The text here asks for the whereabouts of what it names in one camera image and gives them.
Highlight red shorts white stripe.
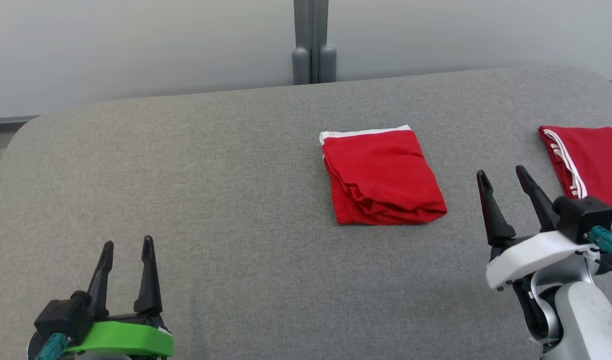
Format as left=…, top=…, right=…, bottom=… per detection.
left=319, top=124, right=448, bottom=226

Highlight red basketball jersey white sleeves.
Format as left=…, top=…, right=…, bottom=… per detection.
left=538, top=125, right=612, bottom=222

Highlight teal plug right camera cable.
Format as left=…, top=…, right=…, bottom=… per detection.
left=588, top=226, right=612, bottom=276

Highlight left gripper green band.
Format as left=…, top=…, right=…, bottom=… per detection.
left=68, top=234, right=174, bottom=360

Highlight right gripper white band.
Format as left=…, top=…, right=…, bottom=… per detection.
left=476, top=164, right=599, bottom=291

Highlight teal plug camera cable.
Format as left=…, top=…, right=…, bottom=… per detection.
left=588, top=226, right=612, bottom=276
left=35, top=333, right=69, bottom=360

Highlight grey wall partition post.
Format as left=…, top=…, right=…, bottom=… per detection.
left=292, top=0, right=338, bottom=86

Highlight grey fabric sofa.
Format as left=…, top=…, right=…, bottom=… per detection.
left=0, top=65, right=612, bottom=360

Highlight teal plug left camera cable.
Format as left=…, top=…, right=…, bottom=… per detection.
left=35, top=333, right=69, bottom=360

